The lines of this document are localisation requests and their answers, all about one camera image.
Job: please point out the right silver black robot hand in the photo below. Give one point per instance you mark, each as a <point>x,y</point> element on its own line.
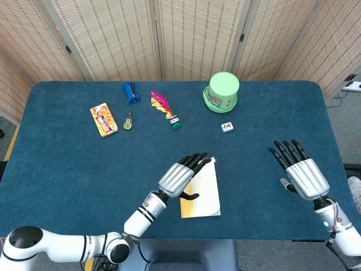
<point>308,179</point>

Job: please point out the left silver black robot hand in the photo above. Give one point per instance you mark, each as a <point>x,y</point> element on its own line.
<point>175,179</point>

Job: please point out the yellow notebook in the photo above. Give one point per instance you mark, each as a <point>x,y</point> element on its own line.
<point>206,197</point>

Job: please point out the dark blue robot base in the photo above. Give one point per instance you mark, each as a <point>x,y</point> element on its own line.
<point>191,254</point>

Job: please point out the white grey shoe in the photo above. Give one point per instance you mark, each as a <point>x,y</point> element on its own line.
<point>356,192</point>

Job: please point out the white mahjong tile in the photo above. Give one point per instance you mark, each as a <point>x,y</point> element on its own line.
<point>227,127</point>

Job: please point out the pink yellow feather shuttlecock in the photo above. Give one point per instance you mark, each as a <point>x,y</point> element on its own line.
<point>162,105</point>

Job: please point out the dark blue table mat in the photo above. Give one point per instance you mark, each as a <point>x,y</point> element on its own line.
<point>84,175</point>

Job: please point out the orange yellow food box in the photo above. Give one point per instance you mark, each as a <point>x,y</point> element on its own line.
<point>103,120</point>

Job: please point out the blue clip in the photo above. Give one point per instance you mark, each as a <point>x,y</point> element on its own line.
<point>131,93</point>

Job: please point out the white power strip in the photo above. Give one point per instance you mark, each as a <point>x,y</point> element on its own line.
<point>352,86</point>

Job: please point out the green plastic bucket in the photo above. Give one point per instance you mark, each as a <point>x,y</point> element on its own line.
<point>224,87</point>

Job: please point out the woven folding screen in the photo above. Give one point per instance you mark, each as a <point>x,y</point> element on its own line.
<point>197,39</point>

